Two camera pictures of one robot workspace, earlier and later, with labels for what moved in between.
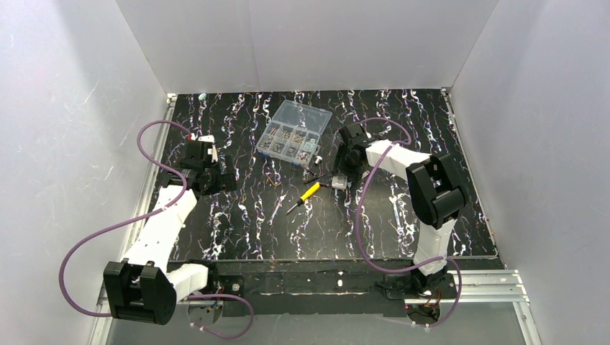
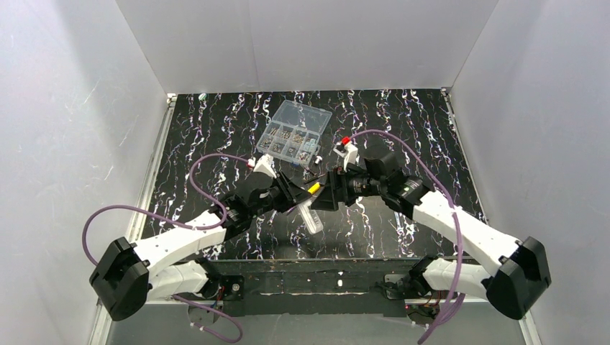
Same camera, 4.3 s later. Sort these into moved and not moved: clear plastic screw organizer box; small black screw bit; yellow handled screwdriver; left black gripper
Moved: left black gripper
Not moved: clear plastic screw organizer box; yellow handled screwdriver; small black screw bit
